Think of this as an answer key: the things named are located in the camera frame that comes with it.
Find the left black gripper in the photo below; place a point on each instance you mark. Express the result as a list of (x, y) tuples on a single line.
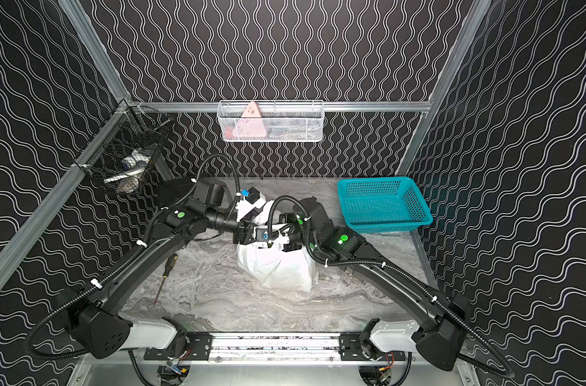
[(247, 232)]

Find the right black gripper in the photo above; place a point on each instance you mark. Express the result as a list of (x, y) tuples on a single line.
[(290, 247)]

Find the white plastic bag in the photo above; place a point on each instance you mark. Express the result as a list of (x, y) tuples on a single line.
[(268, 264)]

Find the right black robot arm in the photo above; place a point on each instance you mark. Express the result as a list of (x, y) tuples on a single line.
[(442, 322)]

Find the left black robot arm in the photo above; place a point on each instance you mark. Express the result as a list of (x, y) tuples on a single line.
[(188, 207)]

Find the yellow black screwdriver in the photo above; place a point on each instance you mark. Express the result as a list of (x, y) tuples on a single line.
[(169, 266)]

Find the black tool case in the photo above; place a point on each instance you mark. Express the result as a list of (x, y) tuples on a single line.
[(170, 192)]

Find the teal plastic basket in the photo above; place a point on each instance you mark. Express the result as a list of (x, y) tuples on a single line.
[(383, 205)]

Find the pink triangle card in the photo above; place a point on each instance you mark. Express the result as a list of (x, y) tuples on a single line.
[(250, 125)]

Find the items in black basket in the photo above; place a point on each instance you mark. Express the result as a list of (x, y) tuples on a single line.
[(128, 179)]

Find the white wire mesh basket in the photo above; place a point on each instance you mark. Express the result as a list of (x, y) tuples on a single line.
[(285, 121)]

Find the metal base rail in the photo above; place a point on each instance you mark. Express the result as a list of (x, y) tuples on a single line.
[(279, 347)]

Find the black wire basket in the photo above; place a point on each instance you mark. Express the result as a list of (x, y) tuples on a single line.
[(140, 128)]

